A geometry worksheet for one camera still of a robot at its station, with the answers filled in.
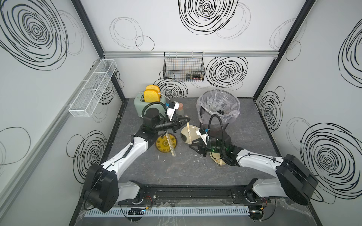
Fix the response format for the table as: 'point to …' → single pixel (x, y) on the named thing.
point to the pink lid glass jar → (180, 106)
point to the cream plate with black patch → (193, 136)
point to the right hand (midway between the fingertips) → (191, 145)
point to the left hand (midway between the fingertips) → (188, 120)
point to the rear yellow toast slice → (152, 87)
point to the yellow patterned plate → (162, 143)
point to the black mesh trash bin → (214, 101)
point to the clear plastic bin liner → (218, 101)
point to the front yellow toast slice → (152, 96)
